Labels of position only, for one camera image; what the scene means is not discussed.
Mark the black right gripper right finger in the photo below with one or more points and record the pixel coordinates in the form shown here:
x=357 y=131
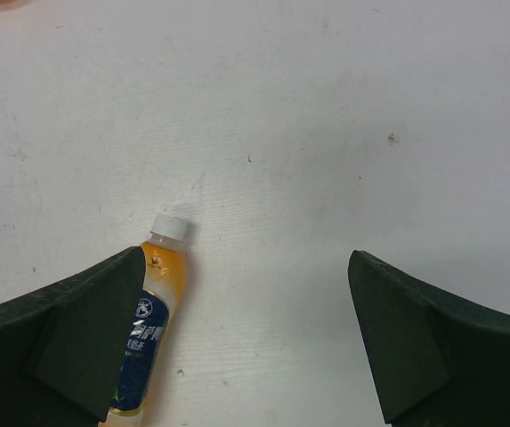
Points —
x=436 y=358

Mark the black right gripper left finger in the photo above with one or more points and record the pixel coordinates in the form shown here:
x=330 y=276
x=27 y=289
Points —
x=62 y=346

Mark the orange bottle with red label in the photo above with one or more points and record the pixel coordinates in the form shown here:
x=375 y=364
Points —
x=9 y=4

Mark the blue label tea bottle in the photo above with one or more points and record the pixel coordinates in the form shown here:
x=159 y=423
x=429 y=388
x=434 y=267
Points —
x=164 y=284

